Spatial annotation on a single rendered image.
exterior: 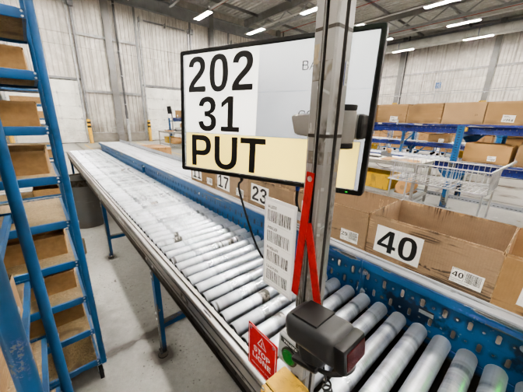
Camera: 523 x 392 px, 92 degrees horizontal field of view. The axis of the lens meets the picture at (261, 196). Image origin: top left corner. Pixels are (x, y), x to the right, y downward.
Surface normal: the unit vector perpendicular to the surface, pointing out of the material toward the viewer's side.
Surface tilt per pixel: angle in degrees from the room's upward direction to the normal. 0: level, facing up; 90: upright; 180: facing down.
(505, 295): 90
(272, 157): 86
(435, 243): 90
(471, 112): 89
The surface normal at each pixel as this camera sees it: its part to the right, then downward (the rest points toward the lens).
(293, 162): -0.49, 0.18
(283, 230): -0.76, 0.18
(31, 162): 0.62, 0.24
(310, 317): -0.07, -0.98
